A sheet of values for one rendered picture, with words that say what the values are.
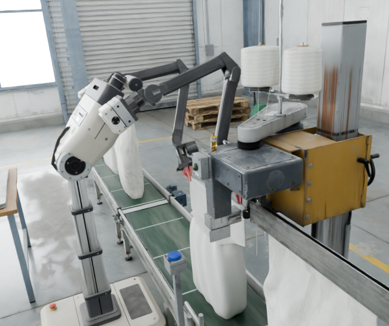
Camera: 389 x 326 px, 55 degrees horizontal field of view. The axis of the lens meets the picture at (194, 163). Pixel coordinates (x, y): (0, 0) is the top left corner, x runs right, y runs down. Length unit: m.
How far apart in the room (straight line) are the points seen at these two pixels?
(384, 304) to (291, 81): 0.75
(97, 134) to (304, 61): 0.94
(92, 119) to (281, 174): 0.89
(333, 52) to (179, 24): 7.95
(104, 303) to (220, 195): 1.11
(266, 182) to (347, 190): 0.46
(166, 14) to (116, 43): 1.35
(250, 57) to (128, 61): 7.48
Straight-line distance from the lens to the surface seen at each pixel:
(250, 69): 1.57
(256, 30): 9.92
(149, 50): 9.11
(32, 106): 8.81
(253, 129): 1.38
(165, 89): 1.61
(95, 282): 2.20
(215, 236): 1.53
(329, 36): 1.55
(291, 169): 1.29
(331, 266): 1.23
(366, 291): 1.16
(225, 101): 1.70
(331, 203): 1.57
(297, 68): 1.37
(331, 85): 1.55
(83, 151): 1.81
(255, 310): 2.10
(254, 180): 1.22
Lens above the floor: 1.76
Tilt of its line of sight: 20 degrees down
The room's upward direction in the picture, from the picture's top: 4 degrees counter-clockwise
